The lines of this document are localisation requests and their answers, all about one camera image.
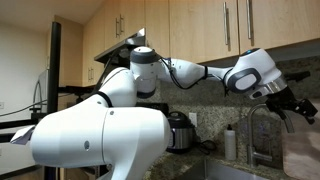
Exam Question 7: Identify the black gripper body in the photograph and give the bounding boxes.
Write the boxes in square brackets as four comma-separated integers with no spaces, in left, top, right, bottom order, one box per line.
[266,87,303,113]

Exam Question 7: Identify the stainless steel gooseneck tap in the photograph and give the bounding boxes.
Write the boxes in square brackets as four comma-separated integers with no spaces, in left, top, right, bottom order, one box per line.
[246,103,296,169]

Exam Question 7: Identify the wooden cutting board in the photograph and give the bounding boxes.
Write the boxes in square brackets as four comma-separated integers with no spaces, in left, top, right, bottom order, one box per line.
[281,98,320,180]

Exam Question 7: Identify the white soap bottle black cap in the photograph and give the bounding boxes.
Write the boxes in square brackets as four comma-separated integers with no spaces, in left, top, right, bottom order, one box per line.
[223,123,237,162]

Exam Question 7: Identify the light wood cabinet door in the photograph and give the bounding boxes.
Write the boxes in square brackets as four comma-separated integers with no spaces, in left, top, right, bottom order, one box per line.
[169,0,240,69]
[144,0,171,58]
[237,0,320,55]

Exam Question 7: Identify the stainless steel sink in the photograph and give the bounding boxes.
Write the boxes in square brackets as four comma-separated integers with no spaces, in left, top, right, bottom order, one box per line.
[173,159,271,180]

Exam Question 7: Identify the steel range hood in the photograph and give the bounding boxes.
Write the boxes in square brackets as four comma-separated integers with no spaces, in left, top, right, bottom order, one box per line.
[94,28,148,65]

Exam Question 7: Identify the black stand pole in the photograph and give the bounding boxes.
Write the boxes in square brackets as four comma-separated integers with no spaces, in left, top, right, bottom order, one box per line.
[0,21,101,180]

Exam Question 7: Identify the steel refrigerator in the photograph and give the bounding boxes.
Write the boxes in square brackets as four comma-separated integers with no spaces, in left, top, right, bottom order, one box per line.
[32,69,50,114]

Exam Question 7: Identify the folded white paper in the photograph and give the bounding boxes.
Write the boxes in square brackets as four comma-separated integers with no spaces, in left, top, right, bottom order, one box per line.
[9,124,37,146]

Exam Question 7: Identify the steel cabinet bar handle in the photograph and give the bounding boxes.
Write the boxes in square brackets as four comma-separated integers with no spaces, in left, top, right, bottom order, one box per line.
[223,1,232,52]
[246,0,255,47]

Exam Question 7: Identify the black cooker power cable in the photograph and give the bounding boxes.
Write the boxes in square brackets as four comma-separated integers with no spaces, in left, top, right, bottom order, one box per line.
[194,139,218,156]

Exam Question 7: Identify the white wall outlet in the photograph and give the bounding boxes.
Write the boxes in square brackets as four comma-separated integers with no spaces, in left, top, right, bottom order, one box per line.
[188,112,198,128]

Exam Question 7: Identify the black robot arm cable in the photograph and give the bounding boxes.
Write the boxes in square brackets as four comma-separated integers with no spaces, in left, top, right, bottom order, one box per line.
[160,57,208,91]

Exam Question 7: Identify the thin grey cable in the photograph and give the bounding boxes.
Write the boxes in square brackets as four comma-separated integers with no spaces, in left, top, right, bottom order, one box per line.
[0,99,48,118]

